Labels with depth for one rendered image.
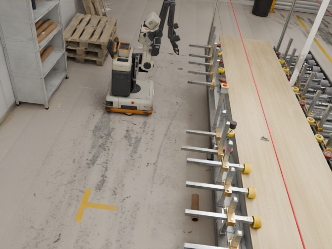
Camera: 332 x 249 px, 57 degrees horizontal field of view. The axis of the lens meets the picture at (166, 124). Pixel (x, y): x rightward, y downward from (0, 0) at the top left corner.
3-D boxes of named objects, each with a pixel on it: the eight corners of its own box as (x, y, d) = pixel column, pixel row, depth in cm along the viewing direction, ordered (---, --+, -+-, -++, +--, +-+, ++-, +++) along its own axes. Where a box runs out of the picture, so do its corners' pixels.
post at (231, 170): (216, 210, 249) (230, 170, 219) (216, 206, 251) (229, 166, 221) (220, 210, 249) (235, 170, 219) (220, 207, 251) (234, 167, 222)
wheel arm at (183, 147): (180, 150, 274) (181, 147, 271) (180, 148, 276) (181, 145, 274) (228, 157, 274) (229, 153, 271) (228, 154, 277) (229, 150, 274)
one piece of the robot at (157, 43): (147, 55, 399) (148, 40, 385) (148, 46, 420) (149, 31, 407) (160, 57, 400) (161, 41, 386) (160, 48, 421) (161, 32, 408)
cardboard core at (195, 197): (191, 216, 308) (191, 193, 332) (190, 221, 313) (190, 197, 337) (199, 217, 309) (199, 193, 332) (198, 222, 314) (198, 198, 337)
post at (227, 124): (214, 162, 285) (226, 123, 256) (214, 160, 288) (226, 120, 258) (218, 163, 285) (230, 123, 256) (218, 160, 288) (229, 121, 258)
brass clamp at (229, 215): (225, 226, 207) (227, 221, 203) (224, 209, 217) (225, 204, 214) (234, 227, 207) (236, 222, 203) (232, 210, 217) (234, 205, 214)
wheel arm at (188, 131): (186, 134, 294) (186, 130, 291) (186, 132, 297) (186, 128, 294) (230, 140, 294) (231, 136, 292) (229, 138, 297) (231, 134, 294)
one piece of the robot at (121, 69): (110, 103, 429) (110, 48, 377) (115, 83, 472) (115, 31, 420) (134, 105, 432) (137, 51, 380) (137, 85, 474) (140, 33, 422)
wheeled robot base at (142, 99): (104, 112, 434) (104, 98, 418) (110, 88, 483) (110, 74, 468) (151, 116, 438) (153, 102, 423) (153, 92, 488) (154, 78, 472)
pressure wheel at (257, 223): (255, 218, 205) (251, 213, 213) (253, 229, 206) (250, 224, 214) (264, 219, 205) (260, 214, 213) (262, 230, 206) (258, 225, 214)
